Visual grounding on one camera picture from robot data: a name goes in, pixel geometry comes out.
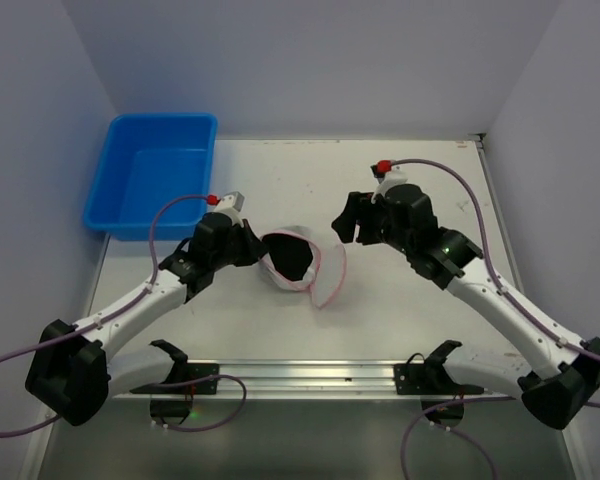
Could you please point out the blue plastic bin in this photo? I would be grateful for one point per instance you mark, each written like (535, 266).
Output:
(148, 160)

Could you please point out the aluminium mounting rail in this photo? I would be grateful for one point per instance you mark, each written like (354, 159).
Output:
(305, 380)

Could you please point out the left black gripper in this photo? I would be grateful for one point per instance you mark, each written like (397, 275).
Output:
(247, 242)

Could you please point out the black bra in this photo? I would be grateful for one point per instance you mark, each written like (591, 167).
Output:
(290, 254)

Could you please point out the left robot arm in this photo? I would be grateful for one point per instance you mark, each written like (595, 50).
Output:
(178, 278)

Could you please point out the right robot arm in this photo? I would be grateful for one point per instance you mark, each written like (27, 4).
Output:
(457, 266)

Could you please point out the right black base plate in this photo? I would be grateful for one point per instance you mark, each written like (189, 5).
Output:
(419, 379)

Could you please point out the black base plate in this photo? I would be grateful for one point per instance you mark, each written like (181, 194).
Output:
(419, 379)
(190, 379)

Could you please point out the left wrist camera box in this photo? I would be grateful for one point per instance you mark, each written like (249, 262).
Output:
(231, 205)

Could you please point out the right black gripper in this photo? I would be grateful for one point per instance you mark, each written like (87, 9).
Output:
(366, 220)

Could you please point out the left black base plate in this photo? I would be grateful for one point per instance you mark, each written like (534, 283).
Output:
(190, 379)

